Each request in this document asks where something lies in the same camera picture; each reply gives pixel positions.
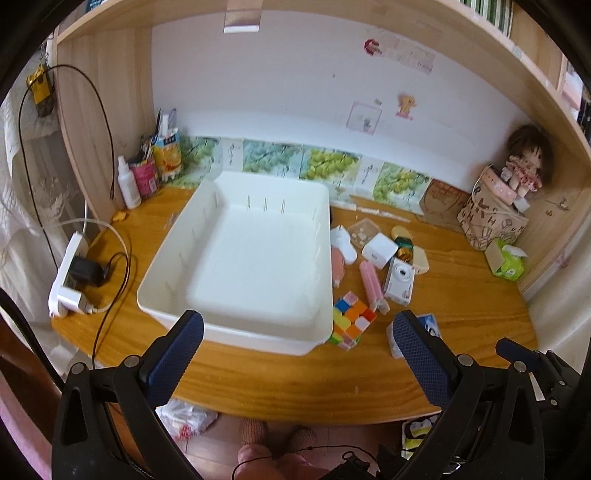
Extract brown cardboard picture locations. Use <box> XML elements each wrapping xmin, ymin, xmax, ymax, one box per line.
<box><xmin>418</xmin><ymin>179</ymin><xmax>469</xmax><ymax>233</ymax></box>

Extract brown haired doll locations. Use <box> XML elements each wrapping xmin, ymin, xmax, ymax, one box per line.
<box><xmin>501</xmin><ymin>124</ymin><xmax>554</xmax><ymax>198</ymax></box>

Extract colourful rubik's cube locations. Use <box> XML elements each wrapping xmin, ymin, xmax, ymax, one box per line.
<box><xmin>329</xmin><ymin>292</ymin><xmax>377</xmax><ymax>351</ymax></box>

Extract blue label floss box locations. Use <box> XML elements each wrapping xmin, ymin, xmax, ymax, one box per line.
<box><xmin>386</xmin><ymin>311</ymin><xmax>441</xmax><ymax>359</ymax></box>

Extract white spray bottle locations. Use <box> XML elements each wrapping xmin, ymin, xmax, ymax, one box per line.
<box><xmin>117</xmin><ymin>155</ymin><xmax>141</xmax><ymax>210</ymax></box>

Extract grape pattern paper boxes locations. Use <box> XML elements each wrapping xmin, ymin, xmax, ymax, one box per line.
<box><xmin>171</xmin><ymin>136</ymin><xmax>432</xmax><ymax>215</ymax></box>

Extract yellow small clip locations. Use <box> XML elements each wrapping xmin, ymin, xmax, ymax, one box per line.
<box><xmin>111</xmin><ymin>210</ymin><xmax>128</xmax><ymax>223</ymax></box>

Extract green tissue pack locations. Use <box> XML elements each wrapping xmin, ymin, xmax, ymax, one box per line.
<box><xmin>485</xmin><ymin>238</ymin><xmax>528</xmax><ymax>281</ymax></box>

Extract white cable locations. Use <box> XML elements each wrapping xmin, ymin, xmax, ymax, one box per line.
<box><xmin>55</xmin><ymin>197</ymin><xmax>130</xmax><ymax>315</ymax></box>

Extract white square charger box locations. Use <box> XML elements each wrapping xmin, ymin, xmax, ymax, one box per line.
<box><xmin>362</xmin><ymin>233</ymin><xmax>399</xmax><ymax>269</ymax></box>

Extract patterned beige tote bag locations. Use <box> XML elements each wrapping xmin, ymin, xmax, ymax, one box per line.
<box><xmin>457</xmin><ymin>165</ymin><xmax>529</xmax><ymax>251</ymax></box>

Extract cream oval object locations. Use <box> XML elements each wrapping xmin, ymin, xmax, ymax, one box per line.
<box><xmin>412</xmin><ymin>246</ymin><xmax>430</xmax><ymax>275</ymax></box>

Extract black cable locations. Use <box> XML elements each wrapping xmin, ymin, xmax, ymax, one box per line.
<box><xmin>17</xmin><ymin>63</ymin><xmax>133</xmax><ymax>370</ymax></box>

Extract clear small plastic box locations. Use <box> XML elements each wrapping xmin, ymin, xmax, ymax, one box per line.
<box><xmin>348</xmin><ymin>218</ymin><xmax>381</xmax><ymax>249</ymax></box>

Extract yellow hanging device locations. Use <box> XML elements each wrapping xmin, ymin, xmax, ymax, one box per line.
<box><xmin>26</xmin><ymin>64</ymin><xmax>55</xmax><ymax>118</ymax></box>

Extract white instant camera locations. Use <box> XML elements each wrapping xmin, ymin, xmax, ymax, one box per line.
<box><xmin>383</xmin><ymin>258</ymin><xmax>415</xmax><ymax>306</ymax></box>

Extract yellow pony sticker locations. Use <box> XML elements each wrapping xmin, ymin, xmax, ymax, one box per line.
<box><xmin>396</xmin><ymin>94</ymin><xmax>417</xmax><ymax>121</ymax></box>

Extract red character sticker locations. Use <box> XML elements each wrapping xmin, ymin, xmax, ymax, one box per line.
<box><xmin>363</xmin><ymin>39</ymin><xmax>384</xmax><ymax>57</ymax></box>

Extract white power strip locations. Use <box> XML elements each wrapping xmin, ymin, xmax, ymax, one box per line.
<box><xmin>47</xmin><ymin>232</ymin><xmax>94</xmax><ymax>318</ymax></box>

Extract black power adapter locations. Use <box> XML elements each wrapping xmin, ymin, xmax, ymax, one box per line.
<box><xmin>68</xmin><ymin>255</ymin><xmax>106</xmax><ymax>287</ymax></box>

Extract white plastic storage bin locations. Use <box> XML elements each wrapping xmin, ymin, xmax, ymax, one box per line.
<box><xmin>136</xmin><ymin>172</ymin><xmax>332</xmax><ymax>356</ymax></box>

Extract white plastic holder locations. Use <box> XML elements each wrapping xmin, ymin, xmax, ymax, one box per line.
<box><xmin>331</xmin><ymin>225</ymin><xmax>358</xmax><ymax>265</ymax></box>

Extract pink framed sticker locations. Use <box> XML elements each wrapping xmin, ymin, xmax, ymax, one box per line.
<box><xmin>346</xmin><ymin>101</ymin><xmax>383</xmax><ymax>135</ymax></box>

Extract pink pen can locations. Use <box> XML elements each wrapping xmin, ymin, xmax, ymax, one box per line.
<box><xmin>129</xmin><ymin>157</ymin><xmax>159</xmax><ymax>199</ymax></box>

